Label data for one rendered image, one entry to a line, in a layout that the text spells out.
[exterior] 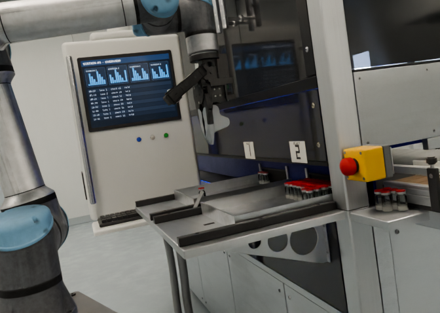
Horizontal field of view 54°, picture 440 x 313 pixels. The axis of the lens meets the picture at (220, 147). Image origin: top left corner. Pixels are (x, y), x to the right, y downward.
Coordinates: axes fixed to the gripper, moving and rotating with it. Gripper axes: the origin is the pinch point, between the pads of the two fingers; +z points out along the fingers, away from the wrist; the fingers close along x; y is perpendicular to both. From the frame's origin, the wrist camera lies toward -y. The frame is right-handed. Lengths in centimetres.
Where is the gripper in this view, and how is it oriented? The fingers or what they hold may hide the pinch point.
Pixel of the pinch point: (207, 139)
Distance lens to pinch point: 102.9
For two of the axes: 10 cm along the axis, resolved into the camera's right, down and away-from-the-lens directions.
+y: 9.3, -1.6, 3.3
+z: 1.5, 9.9, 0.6
